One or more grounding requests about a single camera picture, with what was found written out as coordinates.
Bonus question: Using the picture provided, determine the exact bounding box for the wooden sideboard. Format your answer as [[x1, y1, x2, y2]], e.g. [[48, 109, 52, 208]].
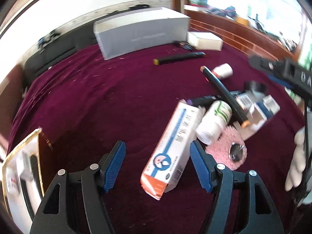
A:
[[184, 10, 296, 60]]

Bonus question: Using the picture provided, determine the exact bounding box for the grey patterned shoe box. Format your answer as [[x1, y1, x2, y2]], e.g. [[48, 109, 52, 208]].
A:
[[93, 7, 190, 60]]

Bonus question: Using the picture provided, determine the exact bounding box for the white bottle red label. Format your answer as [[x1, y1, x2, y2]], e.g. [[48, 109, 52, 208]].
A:
[[212, 63, 233, 80]]

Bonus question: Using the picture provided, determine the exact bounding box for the small white box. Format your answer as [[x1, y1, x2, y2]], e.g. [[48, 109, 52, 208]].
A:
[[187, 31, 223, 51]]

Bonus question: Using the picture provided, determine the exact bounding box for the blue white medicine box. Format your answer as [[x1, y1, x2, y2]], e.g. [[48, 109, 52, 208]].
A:
[[233, 91, 280, 141]]

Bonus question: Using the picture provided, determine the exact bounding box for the maroon bed blanket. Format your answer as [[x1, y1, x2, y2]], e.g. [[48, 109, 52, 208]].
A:
[[9, 45, 304, 233]]

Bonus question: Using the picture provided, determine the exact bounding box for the black marker yellow tip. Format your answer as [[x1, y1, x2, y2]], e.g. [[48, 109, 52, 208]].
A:
[[153, 52, 206, 66]]

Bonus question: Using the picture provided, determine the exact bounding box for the white gloved hand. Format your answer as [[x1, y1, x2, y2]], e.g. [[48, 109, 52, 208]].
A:
[[285, 127, 306, 192]]

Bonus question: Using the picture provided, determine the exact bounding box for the long white orange carton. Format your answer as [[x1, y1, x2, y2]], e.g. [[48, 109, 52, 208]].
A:
[[140, 100, 206, 200]]

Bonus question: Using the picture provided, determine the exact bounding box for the small black clip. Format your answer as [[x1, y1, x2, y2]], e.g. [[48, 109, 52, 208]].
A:
[[173, 41, 194, 51]]

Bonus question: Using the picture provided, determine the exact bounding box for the white bottle green label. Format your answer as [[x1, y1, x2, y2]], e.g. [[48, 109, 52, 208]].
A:
[[195, 100, 232, 145]]

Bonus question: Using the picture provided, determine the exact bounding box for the black tape roll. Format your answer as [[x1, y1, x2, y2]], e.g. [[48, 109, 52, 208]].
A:
[[244, 80, 267, 95]]

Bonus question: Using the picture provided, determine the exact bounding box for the black marker pink cap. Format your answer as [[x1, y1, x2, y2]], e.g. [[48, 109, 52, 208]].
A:
[[200, 66, 251, 128]]

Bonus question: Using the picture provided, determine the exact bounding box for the gold-rimmed white cardboard box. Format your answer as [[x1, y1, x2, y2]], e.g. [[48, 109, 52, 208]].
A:
[[2, 128, 50, 233]]

